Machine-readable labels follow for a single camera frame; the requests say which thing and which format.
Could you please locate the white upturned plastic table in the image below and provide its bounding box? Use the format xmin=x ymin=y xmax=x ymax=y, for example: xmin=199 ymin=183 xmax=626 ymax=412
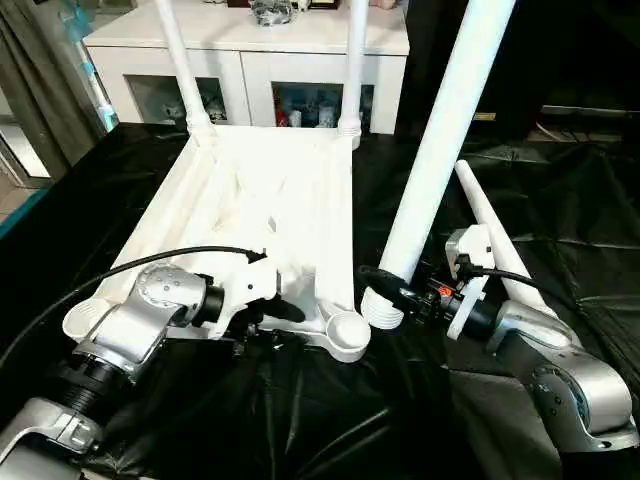
xmin=62 ymin=122 xmax=373 ymax=363

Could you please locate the white plastic table leg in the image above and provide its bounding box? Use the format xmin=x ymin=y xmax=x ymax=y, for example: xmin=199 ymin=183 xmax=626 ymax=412
xmin=360 ymin=0 xmax=518 ymax=329
xmin=337 ymin=0 xmax=372 ymax=151
xmin=153 ymin=0 xmax=217 ymax=149
xmin=455 ymin=160 xmax=553 ymax=321

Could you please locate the black work mat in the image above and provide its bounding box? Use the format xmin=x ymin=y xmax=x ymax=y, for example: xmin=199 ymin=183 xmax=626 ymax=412
xmin=0 ymin=120 xmax=640 ymax=480

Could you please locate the black case with yellow label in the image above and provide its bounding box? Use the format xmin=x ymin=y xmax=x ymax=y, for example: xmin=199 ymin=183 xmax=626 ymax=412
xmin=400 ymin=0 xmax=640 ymax=146

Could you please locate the teal floor mat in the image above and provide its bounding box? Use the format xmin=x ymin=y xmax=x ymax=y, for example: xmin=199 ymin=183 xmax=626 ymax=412
xmin=0 ymin=180 xmax=51 ymax=239

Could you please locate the white glass-door cabinet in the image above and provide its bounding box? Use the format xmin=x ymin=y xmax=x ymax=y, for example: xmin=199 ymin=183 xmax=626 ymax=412
xmin=82 ymin=0 xmax=411 ymax=136

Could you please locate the grey crumpled object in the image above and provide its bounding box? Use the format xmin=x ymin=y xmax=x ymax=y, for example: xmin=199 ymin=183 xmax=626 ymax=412
xmin=250 ymin=0 xmax=297 ymax=27

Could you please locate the grey curtain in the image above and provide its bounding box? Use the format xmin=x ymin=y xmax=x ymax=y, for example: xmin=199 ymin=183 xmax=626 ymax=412
xmin=0 ymin=0 xmax=113 ymax=183

